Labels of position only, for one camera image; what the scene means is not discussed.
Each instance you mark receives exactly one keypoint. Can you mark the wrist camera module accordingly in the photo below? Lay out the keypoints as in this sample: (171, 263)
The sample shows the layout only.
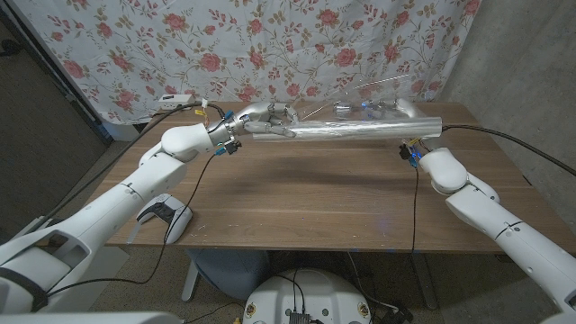
(410, 154)
(230, 147)

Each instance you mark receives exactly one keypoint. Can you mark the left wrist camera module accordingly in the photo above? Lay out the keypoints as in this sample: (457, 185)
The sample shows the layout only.
(230, 147)

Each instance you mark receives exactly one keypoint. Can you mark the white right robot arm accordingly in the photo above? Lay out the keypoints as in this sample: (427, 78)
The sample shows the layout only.
(495, 216)

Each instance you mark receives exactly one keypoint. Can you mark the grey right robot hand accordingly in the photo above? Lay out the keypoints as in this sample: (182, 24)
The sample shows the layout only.
(400, 110)

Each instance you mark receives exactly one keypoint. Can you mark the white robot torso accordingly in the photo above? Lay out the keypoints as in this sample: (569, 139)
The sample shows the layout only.
(315, 297)

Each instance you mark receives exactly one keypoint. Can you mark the floral rose backdrop cloth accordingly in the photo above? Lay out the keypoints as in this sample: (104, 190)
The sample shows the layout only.
(292, 36)

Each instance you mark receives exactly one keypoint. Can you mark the grey table leg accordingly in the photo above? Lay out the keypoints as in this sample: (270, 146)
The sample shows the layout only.
(425, 283)

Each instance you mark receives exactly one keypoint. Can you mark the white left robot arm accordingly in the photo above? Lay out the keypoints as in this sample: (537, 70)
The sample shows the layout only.
(112, 211)

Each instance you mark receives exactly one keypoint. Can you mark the clear cling film roll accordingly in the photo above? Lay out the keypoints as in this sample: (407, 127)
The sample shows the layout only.
(360, 129)

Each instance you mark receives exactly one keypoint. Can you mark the white and black gamepad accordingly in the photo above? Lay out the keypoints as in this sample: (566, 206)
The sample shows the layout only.
(173, 216)

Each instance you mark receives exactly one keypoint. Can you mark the white power strip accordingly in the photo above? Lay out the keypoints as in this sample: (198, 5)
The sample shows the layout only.
(173, 102)

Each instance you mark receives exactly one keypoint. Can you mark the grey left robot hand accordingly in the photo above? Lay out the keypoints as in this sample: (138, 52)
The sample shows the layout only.
(265, 117)

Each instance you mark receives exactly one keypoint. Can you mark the black door frame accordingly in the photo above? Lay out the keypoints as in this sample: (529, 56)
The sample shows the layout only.
(58, 76)

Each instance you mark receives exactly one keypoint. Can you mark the grey flat strip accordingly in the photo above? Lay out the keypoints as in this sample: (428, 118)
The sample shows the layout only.
(134, 234)

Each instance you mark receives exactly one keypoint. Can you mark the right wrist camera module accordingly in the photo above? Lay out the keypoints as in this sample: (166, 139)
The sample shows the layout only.
(410, 154)

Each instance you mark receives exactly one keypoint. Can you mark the black power adapter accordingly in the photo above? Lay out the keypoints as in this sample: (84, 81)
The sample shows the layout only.
(398, 316)

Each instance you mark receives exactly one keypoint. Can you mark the grey stool with white leg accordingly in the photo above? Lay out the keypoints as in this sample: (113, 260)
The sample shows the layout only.
(229, 270)

